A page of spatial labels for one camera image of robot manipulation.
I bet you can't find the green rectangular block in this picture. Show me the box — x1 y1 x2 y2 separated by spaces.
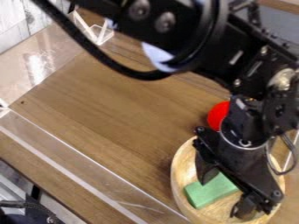
183 173 239 209

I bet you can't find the black clamp with screw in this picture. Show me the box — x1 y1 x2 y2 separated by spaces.
0 193 66 224

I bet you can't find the black cable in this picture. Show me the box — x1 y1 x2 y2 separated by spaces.
31 0 174 81

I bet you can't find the brown wooden bowl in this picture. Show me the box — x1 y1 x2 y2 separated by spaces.
171 137 281 224

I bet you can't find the clear acrylic front wall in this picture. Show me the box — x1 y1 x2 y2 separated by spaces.
0 109 191 224

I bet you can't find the clear acrylic corner bracket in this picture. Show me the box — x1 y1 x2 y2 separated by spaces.
72 11 115 46

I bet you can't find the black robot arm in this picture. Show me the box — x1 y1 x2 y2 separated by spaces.
74 0 299 219

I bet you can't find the red toy strawberry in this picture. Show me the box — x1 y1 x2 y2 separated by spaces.
207 101 230 131

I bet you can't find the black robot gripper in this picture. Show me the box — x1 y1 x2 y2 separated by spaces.
193 126 285 221

